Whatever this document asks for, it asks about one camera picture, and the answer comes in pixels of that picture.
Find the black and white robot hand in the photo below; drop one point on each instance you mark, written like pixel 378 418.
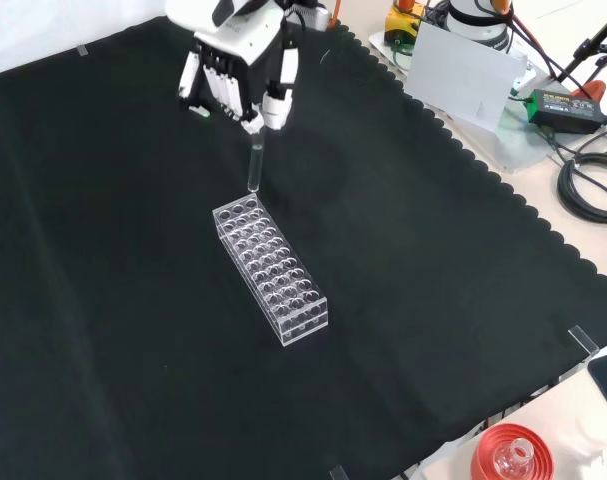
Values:
pixel 255 47

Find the clear glass test tube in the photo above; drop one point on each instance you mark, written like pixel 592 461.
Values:
pixel 255 165

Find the clear acrylic test tube rack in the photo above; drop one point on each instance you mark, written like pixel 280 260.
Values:
pixel 270 265

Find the yellow stop button box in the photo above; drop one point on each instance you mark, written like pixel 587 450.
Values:
pixel 402 20

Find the clear tape strip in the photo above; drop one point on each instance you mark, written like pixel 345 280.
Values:
pixel 82 50
pixel 338 473
pixel 582 341

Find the pale grey board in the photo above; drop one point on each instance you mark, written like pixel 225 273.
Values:
pixel 460 80

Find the black scalloped cloth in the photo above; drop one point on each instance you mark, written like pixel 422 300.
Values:
pixel 233 260

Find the clear plastic sheet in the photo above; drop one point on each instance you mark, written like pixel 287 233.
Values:
pixel 520 142

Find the black power adapter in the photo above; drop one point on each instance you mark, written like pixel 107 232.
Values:
pixel 565 110

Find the black tripod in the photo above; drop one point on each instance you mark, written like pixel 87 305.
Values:
pixel 590 47

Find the red ribbed funnel stand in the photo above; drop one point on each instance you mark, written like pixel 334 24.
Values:
pixel 513 452

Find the clear glass flask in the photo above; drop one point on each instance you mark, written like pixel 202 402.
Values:
pixel 517 457

